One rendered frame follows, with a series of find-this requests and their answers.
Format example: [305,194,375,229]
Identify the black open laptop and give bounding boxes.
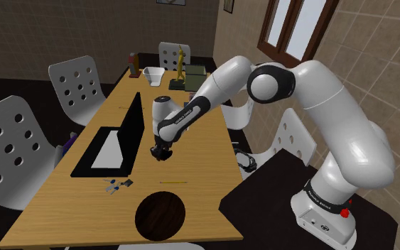
[70,91,146,178]

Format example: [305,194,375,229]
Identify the bunch of keys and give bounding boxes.
[102,178,134,195]

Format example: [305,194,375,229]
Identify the dark brown round plate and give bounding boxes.
[134,190,187,242]

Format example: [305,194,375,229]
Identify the white bowl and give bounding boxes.
[142,66,166,87]

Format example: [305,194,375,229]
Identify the olive green box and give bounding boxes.
[184,64,208,93]

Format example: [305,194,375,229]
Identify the white perforated chair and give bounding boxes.
[219,93,256,131]
[241,107,318,181]
[0,94,64,212]
[48,55,107,127]
[158,41,192,72]

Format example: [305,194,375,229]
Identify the black headphones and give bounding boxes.
[233,148,258,173]

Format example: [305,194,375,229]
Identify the yellow figure statue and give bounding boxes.
[168,44,188,91]

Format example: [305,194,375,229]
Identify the purple object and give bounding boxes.
[62,132,79,157]

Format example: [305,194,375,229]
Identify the black robot stand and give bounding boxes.
[218,148,399,250]

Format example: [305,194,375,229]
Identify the brown framed window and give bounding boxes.
[256,0,341,69]

